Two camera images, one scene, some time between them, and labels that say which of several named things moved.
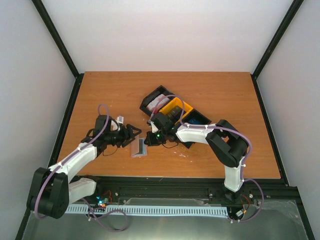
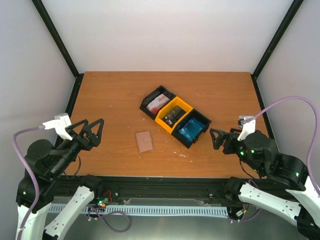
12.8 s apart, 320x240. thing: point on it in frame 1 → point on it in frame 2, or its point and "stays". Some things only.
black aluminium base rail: [253, 189] stays
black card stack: [175, 114] stays
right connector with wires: [245, 203] stays
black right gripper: [150, 141] → [229, 138]
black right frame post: [274, 42] stays
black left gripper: [126, 137] → [95, 139]
